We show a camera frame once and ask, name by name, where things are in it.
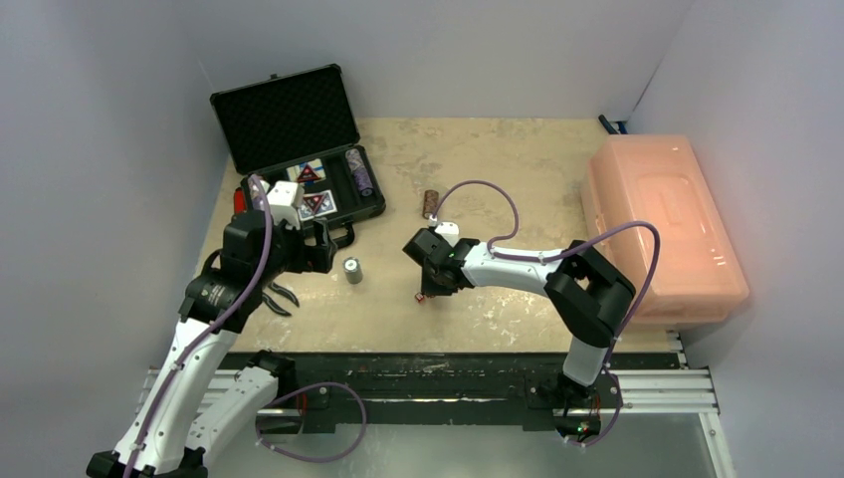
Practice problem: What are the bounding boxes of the purple poker chip stack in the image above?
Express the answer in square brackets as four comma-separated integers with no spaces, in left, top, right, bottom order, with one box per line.
[352,167,374,197]

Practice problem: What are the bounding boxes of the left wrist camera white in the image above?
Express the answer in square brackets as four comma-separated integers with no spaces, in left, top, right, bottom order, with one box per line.
[266,181,305,230]

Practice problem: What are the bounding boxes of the grey poker chip stack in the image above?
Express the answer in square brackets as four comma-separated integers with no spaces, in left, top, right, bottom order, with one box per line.
[342,257,363,285]

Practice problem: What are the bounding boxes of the card deck upper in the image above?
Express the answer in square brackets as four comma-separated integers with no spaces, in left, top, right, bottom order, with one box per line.
[286,158,326,185]

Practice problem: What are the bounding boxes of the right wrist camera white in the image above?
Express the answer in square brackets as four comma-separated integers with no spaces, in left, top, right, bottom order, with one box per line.
[429,221,460,247]

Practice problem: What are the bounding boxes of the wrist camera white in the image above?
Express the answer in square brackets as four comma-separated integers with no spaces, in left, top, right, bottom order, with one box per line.
[429,221,460,247]
[266,181,305,230]

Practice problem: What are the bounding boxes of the brown poker chip stack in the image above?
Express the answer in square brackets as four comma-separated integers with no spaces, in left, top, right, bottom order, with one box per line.
[422,189,440,219]

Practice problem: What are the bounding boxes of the card deck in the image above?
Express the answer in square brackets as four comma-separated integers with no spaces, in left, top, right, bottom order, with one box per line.
[299,190,338,221]
[286,158,326,185]

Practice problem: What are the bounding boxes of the black poker set case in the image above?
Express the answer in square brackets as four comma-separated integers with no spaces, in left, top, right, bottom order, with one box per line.
[209,64,386,248]

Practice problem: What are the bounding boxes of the red black handled tool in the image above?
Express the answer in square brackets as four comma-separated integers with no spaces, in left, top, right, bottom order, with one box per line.
[232,187,248,214]

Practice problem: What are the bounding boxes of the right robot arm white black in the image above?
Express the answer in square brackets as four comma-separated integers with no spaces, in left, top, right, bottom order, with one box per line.
[403,227,636,405]

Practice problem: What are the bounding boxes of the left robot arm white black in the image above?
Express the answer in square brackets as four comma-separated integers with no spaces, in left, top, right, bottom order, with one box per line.
[86,210,337,477]

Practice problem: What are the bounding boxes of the pink translucent plastic storage box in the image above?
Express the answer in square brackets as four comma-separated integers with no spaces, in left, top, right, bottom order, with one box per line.
[581,134,748,328]

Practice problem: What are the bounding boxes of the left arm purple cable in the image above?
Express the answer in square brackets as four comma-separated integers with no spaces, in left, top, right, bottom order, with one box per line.
[121,174,275,478]

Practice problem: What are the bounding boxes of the blue orange chip stack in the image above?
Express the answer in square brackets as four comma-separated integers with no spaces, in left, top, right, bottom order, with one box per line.
[345,148,365,172]

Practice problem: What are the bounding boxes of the card deck lower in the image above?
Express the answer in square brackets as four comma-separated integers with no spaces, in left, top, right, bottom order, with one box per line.
[299,190,338,221]

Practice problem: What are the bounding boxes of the blue clamp at wall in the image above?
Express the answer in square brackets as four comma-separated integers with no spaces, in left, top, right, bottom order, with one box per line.
[597,115,627,134]

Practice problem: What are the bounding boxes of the pink chip stack in case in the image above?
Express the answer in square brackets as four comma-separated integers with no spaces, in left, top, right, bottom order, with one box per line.
[248,175,271,200]

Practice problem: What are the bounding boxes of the black pliers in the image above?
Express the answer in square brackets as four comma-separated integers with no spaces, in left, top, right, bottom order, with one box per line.
[260,280,302,318]

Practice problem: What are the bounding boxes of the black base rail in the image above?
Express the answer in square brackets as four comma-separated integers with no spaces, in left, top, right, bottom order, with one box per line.
[258,353,681,437]

